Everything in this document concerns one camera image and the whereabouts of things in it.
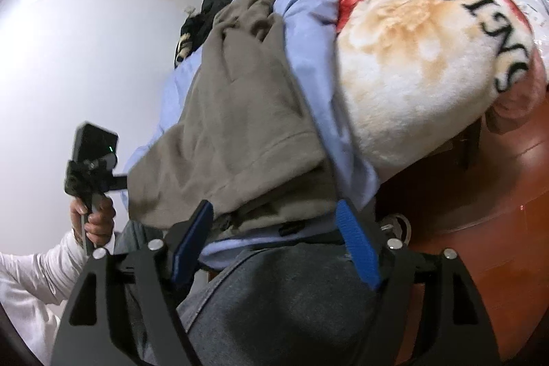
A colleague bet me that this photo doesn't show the large olive-brown fleece jacket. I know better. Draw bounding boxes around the large olive-brown fleece jacket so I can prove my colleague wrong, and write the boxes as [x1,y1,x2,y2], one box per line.
[128,0,337,240]

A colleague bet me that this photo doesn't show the white-sleeved left forearm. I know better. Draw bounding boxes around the white-sleeved left forearm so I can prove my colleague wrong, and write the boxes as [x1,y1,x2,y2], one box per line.
[0,231,86,365]

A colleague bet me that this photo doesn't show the person's left hand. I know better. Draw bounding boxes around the person's left hand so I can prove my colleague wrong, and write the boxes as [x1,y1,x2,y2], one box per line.
[70,196,115,247]

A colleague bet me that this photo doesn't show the grey denim trousers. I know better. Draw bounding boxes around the grey denim trousers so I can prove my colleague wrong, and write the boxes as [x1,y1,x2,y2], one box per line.
[113,219,392,366]

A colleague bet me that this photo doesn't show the cream floral plush blanket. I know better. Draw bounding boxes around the cream floral plush blanket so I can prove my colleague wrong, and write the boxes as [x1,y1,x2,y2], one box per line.
[337,0,547,180]

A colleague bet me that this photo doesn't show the light blue bed sheet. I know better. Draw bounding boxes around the light blue bed sheet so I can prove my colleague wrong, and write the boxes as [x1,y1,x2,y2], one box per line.
[116,0,379,271]

